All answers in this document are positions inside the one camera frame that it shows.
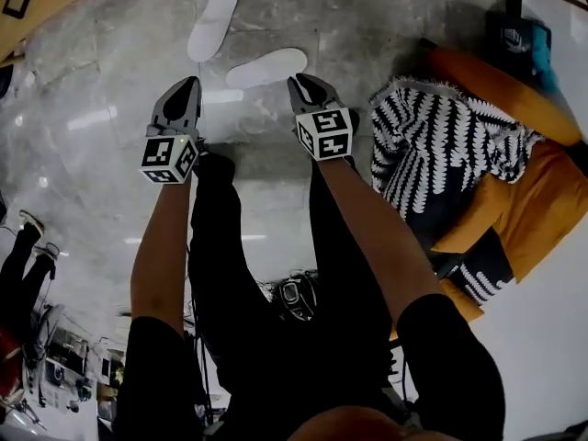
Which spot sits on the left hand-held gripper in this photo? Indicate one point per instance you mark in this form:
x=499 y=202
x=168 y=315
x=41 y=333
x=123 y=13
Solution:
x=158 y=154

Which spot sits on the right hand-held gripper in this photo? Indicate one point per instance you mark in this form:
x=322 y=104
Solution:
x=328 y=145

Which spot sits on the white slipper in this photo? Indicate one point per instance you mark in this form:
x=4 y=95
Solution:
x=211 y=26
x=266 y=67

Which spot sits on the person's right forearm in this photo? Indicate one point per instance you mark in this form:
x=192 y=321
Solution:
x=363 y=228

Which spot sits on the person's left forearm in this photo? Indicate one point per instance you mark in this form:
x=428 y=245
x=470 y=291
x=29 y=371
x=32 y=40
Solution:
x=165 y=237

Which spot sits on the black white patterned blanket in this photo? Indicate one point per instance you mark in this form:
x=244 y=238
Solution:
x=413 y=154

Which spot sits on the oval wooden coffee table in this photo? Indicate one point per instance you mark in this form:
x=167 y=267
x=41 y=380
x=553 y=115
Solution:
x=55 y=7

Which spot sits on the orange sofa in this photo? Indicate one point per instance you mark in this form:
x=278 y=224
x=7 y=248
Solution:
x=482 y=76

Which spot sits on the dark blue bag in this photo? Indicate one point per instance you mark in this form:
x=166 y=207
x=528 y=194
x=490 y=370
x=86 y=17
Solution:
x=496 y=48

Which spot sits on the large orange cushion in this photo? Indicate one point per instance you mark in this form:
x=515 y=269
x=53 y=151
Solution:
x=542 y=209

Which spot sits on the person's black clothing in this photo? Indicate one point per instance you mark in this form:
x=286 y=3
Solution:
x=275 y=361

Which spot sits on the cluttered work desk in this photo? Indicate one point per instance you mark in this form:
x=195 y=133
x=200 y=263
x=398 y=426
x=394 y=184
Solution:
x=59 y=361

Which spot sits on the person's face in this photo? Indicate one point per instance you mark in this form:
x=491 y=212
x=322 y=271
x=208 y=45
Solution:
x=358 y=427

